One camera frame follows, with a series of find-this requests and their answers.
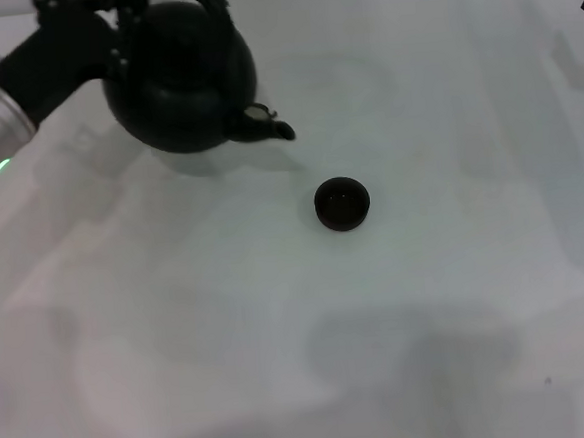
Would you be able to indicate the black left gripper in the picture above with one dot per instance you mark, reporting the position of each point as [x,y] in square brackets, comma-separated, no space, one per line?
[56,65]

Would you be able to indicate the black round teapot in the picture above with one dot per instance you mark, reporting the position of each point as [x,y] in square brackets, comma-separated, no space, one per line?
[187,86]

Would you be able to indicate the small dark teacup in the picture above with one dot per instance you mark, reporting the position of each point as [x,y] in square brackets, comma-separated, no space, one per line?
[342,205]

